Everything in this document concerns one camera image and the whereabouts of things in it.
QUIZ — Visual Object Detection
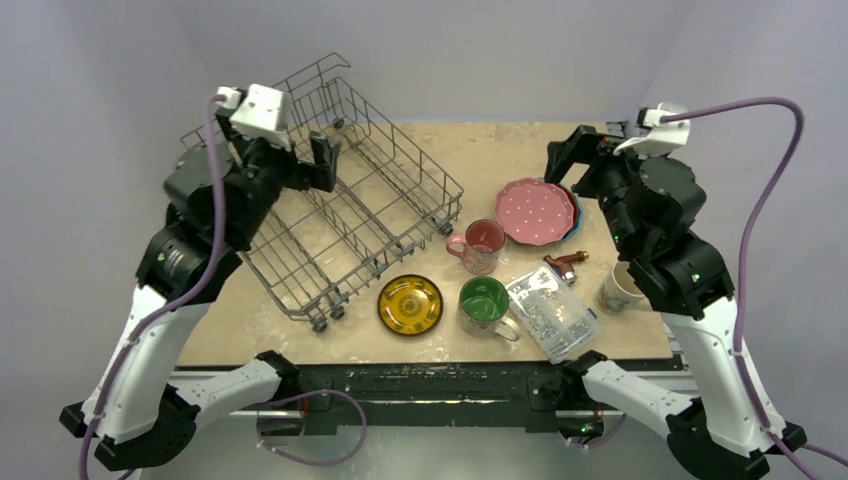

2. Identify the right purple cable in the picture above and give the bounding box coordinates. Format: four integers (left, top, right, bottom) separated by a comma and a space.
659, 97, 848, 480

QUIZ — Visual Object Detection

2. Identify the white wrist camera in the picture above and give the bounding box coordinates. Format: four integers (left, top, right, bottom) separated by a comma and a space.
613, 102, 691, 157
217, 83, 292, 151

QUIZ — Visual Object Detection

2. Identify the grey wire dish rack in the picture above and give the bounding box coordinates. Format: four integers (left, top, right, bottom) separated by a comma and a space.
180, 52, 465, 334

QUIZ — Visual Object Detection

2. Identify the brown copper tool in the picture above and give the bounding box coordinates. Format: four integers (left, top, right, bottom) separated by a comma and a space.
543, 251, 589, 286

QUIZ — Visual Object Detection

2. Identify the blue plate under stack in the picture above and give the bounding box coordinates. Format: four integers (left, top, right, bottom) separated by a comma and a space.
569, 191, 583, 237

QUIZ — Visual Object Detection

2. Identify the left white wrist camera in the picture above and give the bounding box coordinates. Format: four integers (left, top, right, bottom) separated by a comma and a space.
217, 83, 292, 151

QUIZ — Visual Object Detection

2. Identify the clear plastic screw box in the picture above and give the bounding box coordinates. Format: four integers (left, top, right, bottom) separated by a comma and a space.
506, 264, 602, 364

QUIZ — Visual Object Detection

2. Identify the yellow black saucer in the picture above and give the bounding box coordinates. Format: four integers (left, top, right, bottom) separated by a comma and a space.
377, 274, 445, 337

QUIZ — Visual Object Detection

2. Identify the pink mug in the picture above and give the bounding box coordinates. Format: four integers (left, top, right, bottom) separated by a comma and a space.
445, 219, 506, 276

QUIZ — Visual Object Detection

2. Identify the black base frame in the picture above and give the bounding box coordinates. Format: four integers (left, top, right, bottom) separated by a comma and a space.
256, 361, 604, 440

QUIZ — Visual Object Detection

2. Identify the purple loop cable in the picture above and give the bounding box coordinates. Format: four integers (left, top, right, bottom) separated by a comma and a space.
255, 388, 369, 468

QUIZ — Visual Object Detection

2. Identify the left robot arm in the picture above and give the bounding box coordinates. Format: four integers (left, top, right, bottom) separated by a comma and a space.
60, 132, 340, 477

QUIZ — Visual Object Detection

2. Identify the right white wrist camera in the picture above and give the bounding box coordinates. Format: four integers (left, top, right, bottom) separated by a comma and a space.
613, 102, 691, 157

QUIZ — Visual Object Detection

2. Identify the pink dotted plate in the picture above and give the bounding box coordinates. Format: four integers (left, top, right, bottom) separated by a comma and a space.
494, 178, 573, 246

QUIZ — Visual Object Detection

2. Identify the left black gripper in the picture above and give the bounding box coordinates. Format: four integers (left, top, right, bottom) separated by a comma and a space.
215, 109, 338, 246

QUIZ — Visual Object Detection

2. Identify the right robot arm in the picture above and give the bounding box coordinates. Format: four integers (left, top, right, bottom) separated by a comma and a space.
544, 125, 807, 479

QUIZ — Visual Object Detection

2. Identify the red plate in stack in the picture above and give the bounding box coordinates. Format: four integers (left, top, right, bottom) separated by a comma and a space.
556, 184, 575, 241

